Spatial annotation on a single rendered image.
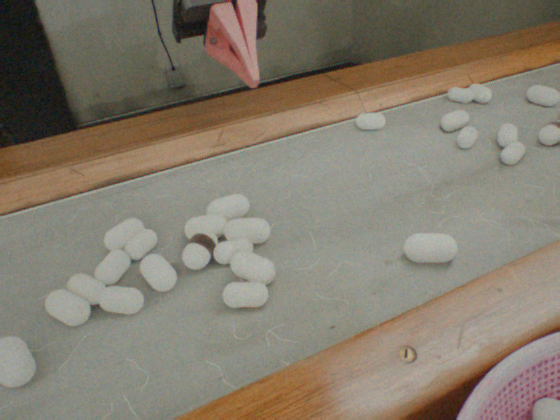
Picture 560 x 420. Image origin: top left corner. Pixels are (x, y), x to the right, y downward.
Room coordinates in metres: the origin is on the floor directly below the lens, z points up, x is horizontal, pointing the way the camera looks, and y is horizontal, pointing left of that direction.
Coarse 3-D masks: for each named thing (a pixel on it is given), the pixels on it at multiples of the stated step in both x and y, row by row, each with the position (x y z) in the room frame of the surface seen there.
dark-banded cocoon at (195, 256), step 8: (200, 232) 0.29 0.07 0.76; (208, 232) 0.29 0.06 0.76; (216, 240) 0.29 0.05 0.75; (184, 248) 0.28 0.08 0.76; (192, 248) 0.27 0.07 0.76; (200, 248) 0.27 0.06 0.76; (184, 256) 0.27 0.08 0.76; (192, 256) 0.27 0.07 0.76; (200, 256) 0.27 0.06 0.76; (208, 256) 0.27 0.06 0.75; (192, 264) 0.26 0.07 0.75; (200, 264) 0.27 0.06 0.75
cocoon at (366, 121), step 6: (360, 114) 0.51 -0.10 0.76; (366, 114) 0.50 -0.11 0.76; (372, 114) 0.50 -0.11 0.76; (378, 114) 0.50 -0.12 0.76; (360, 120) 0.50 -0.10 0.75; (366, 120) 0.50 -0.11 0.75; (372, 120) 0.49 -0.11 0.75; (378, 120) 0.49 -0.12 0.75; (384, 120) 0.50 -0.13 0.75; (360, 126) 0.50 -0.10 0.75; (366, 126) 0.49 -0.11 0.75; (372, 126) 0.49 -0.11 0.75; (378, 126) 0.49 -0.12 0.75
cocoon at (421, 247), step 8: (408, 240) 0.27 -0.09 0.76; (416, 240) 0.26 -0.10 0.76; (424, 240) 0.26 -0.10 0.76; (432, 240) 0.26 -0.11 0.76; (440, 240) 0.26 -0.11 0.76; (448, 240) 0.26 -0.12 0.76; (408, 248) 0.26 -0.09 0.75; (416, 248) 0.26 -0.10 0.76; (424, 248) 0.26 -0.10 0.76; (432, 248) 0.25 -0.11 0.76; (440, 248) 0.25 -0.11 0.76; (448, 248) 0.25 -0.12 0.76; (456, 248) 0.26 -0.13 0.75; (408, 256) 0.26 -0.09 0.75; (416, 256) 0.25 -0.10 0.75; (424, 256) 0.25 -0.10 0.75; (432, 256) 0.25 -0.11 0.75; (440, 256) 0.25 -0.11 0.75; (448, 256) 0.25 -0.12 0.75
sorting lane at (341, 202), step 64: (320, 128) 0.51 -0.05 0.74; (384, 128) 0.50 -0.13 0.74; (128, 192) 0.40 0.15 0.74; (192, 192) 0.39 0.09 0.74; (256, 192) 0.38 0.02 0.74; (320, 192) 0.37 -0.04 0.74; (384, 192) 0.36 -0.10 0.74; (448, 192) 0.35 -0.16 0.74; (512, 192) 0.35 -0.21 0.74; (0, 256) 0.31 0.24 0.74; (64, 256) 0.30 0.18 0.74; (320, 256) 0.28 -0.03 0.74; (384, 256) 0.27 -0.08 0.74; (512, 256) 0.26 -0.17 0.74; (0, 320) 0.23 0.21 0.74; (128, 320) 0.22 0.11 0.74; (192, 320) 0.22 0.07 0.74; (256, 320) 0.21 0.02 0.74; (320, 320) 0.21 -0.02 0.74; (384, 320) 0.21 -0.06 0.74; (0, 384) 0.18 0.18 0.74; (64, 384) 0.17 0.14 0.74; (128, 384) 0.17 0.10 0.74; (192, 384) 0.17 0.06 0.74
